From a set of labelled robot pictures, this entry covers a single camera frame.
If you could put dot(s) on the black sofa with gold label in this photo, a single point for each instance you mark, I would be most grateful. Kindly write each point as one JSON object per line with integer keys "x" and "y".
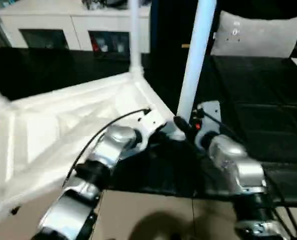
{"x": 168, "y": 25}

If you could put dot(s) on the black work mat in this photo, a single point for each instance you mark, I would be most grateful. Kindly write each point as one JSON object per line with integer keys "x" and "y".
{"x": 263, "y": 100}

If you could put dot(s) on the white plastic table top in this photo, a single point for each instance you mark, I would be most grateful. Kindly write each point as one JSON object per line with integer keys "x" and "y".
{"x": 38, "y": 130}

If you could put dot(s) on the grey printed pillow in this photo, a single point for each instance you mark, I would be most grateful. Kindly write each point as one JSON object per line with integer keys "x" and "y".
{"x": 258, "y": 35}

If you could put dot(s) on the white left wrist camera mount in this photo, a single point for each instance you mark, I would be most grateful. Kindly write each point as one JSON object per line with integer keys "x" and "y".
{"x": 151, "y": 122}

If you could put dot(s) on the white cabinet with glass doors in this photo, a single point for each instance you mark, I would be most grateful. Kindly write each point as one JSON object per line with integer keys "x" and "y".
{"x": 51, "y": 22}

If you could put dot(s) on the black plastic packet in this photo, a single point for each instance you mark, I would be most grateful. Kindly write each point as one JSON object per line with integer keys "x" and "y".
{"x": 91, "y": 5}

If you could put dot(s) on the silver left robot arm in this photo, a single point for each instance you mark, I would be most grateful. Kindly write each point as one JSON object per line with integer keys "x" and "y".
{"x": 113, "y": 140}

